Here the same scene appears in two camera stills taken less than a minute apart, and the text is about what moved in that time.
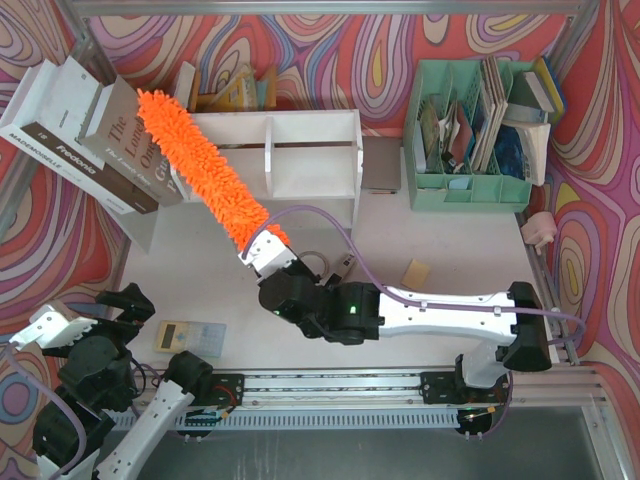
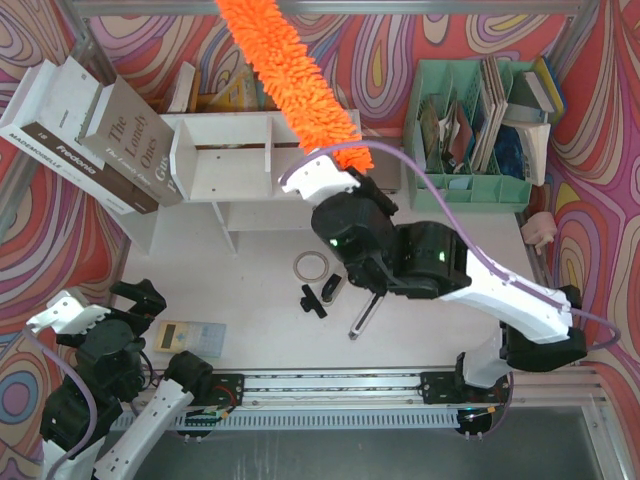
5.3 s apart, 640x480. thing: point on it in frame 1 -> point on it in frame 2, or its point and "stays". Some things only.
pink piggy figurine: x=539 y=229 stays
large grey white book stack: x=94 y=134 stays
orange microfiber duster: x=228 y=193 -> x=276 y=51
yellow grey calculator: x=204 y=338 stays
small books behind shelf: x=240 y=93 stays
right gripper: x=298 y=268 -> x=373 y=189
